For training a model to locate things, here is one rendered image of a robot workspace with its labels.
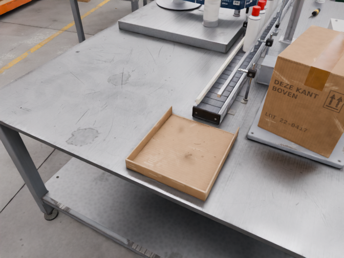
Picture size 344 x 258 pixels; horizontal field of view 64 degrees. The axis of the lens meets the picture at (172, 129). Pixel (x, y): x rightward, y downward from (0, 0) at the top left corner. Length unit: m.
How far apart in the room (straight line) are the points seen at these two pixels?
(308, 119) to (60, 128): 0.82
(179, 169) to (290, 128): 0.38
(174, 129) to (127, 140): 0.17
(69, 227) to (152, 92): 0.98
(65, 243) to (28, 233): 0.23
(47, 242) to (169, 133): 1.07
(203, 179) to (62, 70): 0.87
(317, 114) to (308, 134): 0.08
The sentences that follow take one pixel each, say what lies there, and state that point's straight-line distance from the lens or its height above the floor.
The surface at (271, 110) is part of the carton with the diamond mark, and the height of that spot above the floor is 0.94.
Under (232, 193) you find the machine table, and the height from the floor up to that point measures 0.83.
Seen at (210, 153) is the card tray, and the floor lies 0.83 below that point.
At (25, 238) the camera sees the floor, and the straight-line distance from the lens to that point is 1.84.
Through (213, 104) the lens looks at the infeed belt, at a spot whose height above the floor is 0.88.
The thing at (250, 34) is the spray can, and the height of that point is 0.97.
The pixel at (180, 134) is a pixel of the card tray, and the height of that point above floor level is 0.83.
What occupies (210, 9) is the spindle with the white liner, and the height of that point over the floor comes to 0.97.
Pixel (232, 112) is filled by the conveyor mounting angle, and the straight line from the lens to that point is 1.07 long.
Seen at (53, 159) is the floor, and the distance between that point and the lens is 2.15.
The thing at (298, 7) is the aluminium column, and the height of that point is 1.02.
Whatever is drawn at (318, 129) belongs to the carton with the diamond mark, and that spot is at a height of 0.94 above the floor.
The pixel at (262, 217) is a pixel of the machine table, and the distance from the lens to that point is 0.79.
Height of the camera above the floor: 1.48
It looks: 42 degrees down
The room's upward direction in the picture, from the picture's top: 1 degrees clockwise
